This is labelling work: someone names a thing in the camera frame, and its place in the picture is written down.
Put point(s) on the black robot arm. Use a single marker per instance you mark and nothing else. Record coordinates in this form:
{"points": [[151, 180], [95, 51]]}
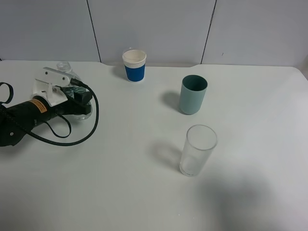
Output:
{"points": [[11, 136]]}

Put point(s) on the white cup with blue sleeve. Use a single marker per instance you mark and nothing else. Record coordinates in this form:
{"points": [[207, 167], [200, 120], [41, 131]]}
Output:
{"points": [[134, 61]]}

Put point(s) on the teal green cup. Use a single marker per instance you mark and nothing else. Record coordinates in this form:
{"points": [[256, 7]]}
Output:
{"points": [[192, 93]]}

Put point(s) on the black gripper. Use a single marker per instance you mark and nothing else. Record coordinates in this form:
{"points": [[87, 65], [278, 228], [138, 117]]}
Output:
{"points": [[34, 112]]}

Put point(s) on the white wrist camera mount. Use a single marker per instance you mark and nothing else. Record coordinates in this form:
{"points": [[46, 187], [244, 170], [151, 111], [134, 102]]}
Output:
{"points": [[48, 84]]}

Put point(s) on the clear glass tumbler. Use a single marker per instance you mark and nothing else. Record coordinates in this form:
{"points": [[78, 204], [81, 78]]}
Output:
{"points": [[200, 142]]}

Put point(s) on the clear green-label water bottle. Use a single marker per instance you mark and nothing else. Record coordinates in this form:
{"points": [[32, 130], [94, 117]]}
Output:
{"points": [[64, 67]]}

